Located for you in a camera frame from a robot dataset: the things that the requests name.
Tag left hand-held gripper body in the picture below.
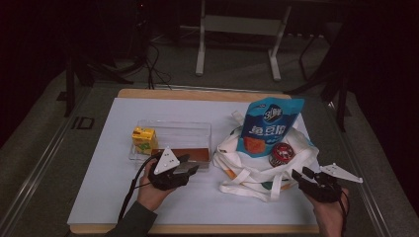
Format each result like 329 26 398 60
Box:
147 146 191 192

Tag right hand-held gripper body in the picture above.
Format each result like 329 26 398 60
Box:
300 162 364 203

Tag brown cardboard box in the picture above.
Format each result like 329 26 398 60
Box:
150 147 211 164

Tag clear plastic container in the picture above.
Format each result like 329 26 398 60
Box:
127 118 212 171

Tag red round tin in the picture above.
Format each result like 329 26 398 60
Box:
268 141 295 168

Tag yellow drink carton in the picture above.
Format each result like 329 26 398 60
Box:
131 126 159 156

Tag white patterned tote bag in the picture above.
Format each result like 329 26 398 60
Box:
211 110 321 202

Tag blue snack pouch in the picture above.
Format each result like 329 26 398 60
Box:
235 96 306 159

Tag person's left hand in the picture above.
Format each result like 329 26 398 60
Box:
135 166 173 212

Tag person's right hand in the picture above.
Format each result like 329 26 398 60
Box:
304 187 351 237

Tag white table sheet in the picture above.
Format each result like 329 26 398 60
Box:
67 97 319 227

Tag black metal stand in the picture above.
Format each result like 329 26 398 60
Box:
285 58 352 133

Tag black tripod stand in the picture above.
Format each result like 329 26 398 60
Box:
63 48 134 119

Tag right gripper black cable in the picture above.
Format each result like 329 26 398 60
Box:
338 190 352 237

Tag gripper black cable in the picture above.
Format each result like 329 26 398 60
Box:
117 152 163 225
338 190 352 237

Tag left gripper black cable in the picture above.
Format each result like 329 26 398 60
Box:
117 152 163 225

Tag metal floor rail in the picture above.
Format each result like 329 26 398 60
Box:
325 101 391 237
0 88 91 237

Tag black floor cables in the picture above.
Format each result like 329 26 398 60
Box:
143 42 173 91

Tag white metal desk frame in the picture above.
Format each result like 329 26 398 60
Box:
179 0 293 82

